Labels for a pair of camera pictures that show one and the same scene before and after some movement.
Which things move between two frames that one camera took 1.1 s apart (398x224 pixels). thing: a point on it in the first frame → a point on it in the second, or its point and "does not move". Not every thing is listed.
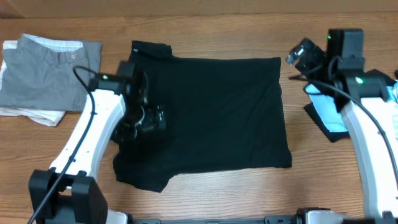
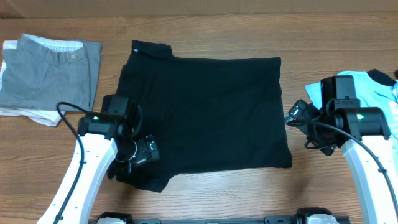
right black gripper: [311, 58] → [314, 134]
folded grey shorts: [38, 73] does not move
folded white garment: [51, 118] does not move
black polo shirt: [222, 114] does not move
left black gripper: [152, 122] → [148, 149]
